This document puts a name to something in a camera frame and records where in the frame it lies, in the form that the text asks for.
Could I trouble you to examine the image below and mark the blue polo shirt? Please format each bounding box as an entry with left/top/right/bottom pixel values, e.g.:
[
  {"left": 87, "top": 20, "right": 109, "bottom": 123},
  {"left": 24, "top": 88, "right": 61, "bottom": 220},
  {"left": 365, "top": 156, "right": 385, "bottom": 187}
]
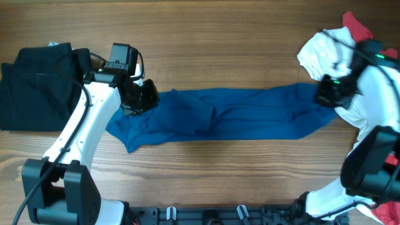
[{"left": 106, "top": 83, "right": 336, "bottom": 153}]

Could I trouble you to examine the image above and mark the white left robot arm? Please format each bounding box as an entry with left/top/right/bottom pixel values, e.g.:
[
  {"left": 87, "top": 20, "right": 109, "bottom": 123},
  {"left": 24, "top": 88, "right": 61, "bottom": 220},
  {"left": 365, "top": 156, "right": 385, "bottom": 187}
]
[{"left": 19, "top": 67, "right": 159, "bottom": 224}]

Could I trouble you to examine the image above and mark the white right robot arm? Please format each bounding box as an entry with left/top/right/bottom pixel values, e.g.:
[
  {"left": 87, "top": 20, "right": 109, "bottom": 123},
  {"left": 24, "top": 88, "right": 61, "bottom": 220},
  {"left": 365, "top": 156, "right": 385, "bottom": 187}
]
[{"left": 299, "top": 39, "right": 399, "bottom": 223}]

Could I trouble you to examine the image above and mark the white t-shirt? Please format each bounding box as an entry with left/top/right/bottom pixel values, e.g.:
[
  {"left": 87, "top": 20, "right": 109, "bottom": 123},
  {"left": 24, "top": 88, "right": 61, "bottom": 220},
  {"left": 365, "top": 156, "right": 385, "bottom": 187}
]
[{"left": 296, "top": 26, "right": 388, "bottom": 224}]

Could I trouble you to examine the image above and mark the folded black garment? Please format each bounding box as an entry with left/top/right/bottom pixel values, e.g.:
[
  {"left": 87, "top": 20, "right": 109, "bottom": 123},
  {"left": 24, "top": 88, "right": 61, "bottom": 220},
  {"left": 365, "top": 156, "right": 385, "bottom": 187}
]
[{"left": 1, "top": 42, "right": 91, "bottom": 132}]

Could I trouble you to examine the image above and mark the red t-shirt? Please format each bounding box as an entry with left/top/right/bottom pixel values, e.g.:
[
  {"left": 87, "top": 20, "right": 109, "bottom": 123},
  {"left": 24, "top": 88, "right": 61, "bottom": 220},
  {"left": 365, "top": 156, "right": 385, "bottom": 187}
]
[{"left": 342, "top": 11, "right": 399, "bottom": 225}]

